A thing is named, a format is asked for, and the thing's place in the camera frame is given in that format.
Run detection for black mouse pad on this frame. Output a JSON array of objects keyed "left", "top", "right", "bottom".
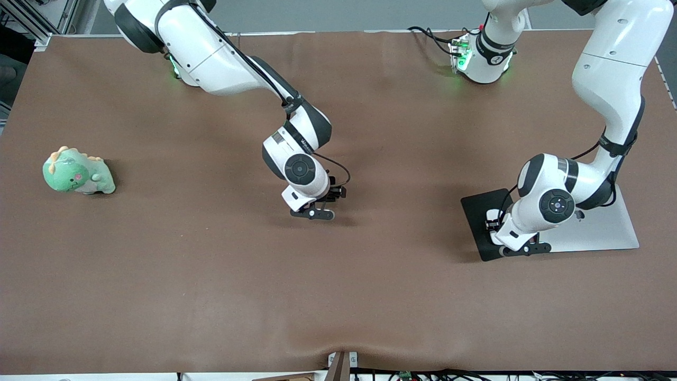
[{"left": 460, "top": 188, "right": 529, "bottom": 262}]

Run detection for silver closed laptop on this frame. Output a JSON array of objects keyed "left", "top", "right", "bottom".
[{"left": 544, "top": 184, "right": 641, "bottom": 253}]

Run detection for brown table cover mat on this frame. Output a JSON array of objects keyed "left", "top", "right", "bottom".
[{"left": 0, "top": 30, "right": 677, "bottom": 374}]

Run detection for green dinosaur plush toy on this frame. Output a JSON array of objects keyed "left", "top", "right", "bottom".
[{"left": 42, "top": 146, "right": 116, "bottom": 195}]

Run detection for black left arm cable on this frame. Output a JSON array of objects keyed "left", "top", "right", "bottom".
[{"left": 496, "top": 95, "right": 645, "bottom": 225}]

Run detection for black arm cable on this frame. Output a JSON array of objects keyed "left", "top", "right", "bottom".
[
  {"left": 188, "top": 0, "right": 353, "bottom": 189},
  {"left": 496, "top": 95, "right": 645, "bottom": 225}
]

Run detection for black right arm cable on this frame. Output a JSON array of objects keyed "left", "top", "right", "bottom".
[{"left": 188, "top": 0, "right": 353, "bottom": 189}]

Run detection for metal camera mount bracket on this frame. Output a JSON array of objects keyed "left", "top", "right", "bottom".
[{"left": 327, "top": 351, "right": 358, "bottom": 381}]

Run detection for black base power cables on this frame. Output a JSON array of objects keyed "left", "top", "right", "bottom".
[{"left": 407, "top": 25, "right": 467, "bottom": 57}]

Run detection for aluminium frame profile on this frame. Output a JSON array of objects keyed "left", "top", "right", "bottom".
[{"left": 0, "top": 0, "right": 80, "bottom": 46}]

